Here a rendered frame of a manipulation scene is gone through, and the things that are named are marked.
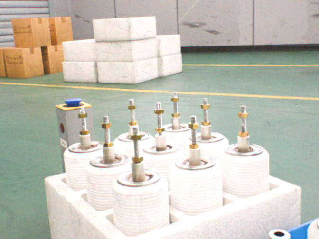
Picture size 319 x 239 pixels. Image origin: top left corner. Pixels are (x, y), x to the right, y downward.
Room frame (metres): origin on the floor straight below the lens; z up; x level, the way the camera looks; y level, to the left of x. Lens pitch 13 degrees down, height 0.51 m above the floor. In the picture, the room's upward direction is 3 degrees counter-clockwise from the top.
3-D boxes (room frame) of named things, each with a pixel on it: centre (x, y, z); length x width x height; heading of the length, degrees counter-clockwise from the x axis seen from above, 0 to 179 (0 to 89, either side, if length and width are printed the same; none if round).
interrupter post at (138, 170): (0.68, 0.04, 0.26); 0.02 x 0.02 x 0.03
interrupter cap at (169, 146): (0.84, -0.01, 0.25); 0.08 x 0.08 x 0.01
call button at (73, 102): (1.05, 0.21, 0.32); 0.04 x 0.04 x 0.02
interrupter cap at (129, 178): (0.68, 0.04, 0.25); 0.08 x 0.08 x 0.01
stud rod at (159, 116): (0.84, -0.01, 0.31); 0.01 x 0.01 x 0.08; 20
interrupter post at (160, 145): (0.84, -0.01, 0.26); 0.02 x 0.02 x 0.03
